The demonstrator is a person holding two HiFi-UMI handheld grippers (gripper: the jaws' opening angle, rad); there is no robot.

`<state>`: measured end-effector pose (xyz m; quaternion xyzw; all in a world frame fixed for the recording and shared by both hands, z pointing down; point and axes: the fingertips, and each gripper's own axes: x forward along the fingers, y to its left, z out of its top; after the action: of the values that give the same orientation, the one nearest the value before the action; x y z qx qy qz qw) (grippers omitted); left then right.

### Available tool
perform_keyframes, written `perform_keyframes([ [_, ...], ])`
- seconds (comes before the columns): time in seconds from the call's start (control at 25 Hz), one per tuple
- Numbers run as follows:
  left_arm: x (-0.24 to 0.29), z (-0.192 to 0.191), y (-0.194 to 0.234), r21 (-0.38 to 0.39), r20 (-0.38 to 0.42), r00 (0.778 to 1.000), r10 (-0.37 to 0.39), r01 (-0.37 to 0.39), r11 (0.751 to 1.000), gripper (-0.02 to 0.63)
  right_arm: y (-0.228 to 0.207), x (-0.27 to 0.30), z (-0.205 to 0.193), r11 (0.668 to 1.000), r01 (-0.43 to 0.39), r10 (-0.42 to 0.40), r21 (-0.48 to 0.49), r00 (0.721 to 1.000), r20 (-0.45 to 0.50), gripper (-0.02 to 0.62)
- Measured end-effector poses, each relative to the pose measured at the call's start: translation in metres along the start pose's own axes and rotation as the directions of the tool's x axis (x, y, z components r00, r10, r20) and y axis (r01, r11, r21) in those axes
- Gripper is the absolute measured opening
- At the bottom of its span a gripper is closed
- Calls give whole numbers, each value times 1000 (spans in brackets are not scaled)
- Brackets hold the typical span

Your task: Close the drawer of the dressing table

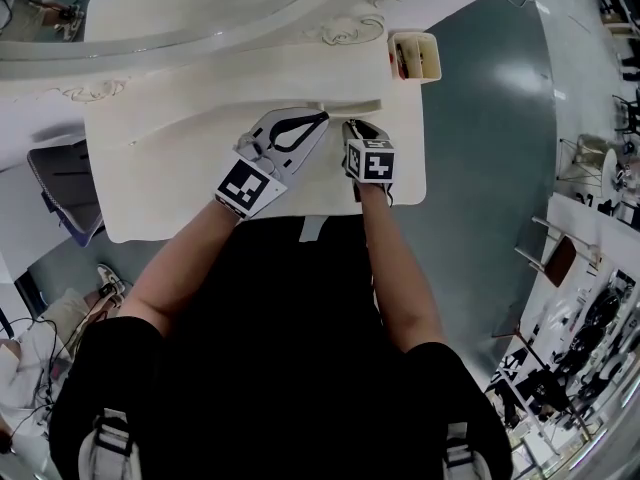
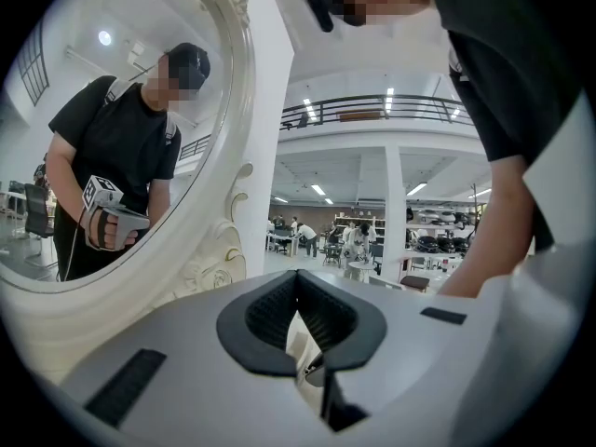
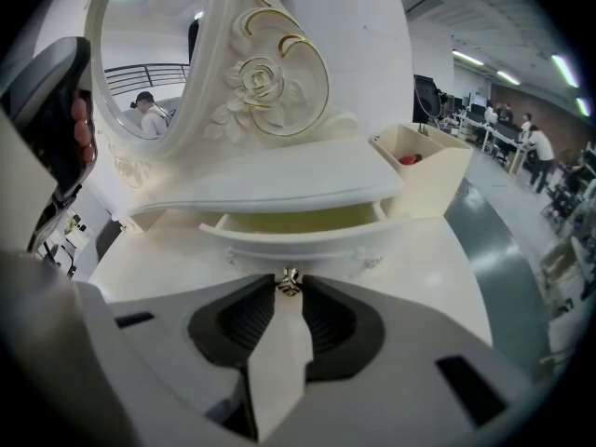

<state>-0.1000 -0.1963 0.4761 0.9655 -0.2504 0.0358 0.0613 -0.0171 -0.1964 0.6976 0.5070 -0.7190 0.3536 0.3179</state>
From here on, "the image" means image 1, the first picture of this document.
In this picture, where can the black round machine parts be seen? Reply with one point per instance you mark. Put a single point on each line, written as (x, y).
(600, 308)

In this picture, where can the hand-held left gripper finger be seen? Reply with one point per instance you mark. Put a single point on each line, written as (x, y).
(305, 153)
(265, 123)

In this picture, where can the cream ornate dressing table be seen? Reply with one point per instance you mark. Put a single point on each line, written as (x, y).
(200, 183)

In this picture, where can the person's left forearm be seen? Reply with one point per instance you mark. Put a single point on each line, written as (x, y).
(175, 278)

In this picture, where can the cream organizer box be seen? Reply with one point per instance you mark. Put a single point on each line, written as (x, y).
(432, 58)

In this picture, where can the person's right forearm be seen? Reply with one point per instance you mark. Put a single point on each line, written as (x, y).
(395, 278)

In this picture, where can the blue chair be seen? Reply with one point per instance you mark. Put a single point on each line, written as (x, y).
(65, 193)

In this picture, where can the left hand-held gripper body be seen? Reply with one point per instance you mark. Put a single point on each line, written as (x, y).
(247, 190)

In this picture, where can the white ornate oval mirror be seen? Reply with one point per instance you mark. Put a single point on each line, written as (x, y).
(250, 43)

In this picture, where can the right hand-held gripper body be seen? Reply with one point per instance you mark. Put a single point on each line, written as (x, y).
(377, 165)

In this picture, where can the brown seat metal chair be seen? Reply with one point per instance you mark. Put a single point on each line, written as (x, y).
(560, 263)

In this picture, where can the person's black clothing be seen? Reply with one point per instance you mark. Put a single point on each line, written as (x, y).
(280, 368)

